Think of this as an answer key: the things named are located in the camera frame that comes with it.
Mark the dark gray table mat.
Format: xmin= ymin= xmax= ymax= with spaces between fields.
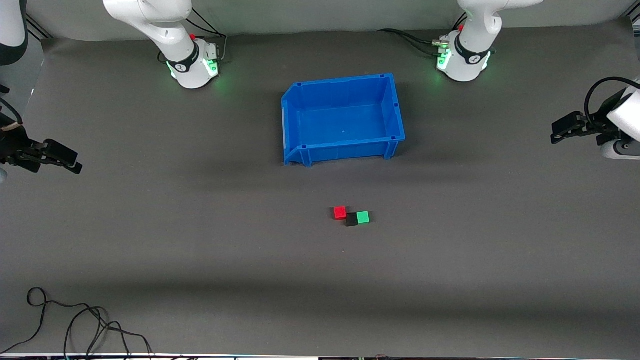
xmin=0 ymin=17 xmax=640 ymax=357

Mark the black right base cable bundle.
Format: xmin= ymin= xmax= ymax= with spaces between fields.
xmin=184 ymin=9 xmax=229 ymax=65

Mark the black left base cable bundle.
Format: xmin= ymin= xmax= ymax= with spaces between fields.
xmin=376 ymin=28 xmax=451 ymax=57

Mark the blue plastic storage bin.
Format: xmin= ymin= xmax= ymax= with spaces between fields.
xmin=281 ymin=73 xmax=406 ymax=167

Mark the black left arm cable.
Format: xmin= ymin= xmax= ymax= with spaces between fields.
xmin=583 ymin=76 xmax=640 ymax=127

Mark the aluminium frame rail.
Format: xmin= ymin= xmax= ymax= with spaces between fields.
xmin=621 ymin=10 xmax=640 ymax=37
xmin=22 ymin=12 xmax=52 ymax=41

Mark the loose thin black cable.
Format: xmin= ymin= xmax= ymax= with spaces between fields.
xmin=0 ymin=287 xmax=155 ymax=357

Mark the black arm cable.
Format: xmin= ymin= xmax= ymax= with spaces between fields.
xmin=583 ymin=76 xmax=640 ymax=127
xmin=0 ymin=85 xmax=25 ymax=127

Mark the black base cable bundle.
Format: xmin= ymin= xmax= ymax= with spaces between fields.
xmin=184 ymin=9 xmax=229 ymax=65
xmin=376 ymin=28 xmax=451 ymax=57

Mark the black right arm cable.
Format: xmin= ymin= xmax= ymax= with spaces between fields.
xmin=0 ymin=85 xmax=25 ymax=127

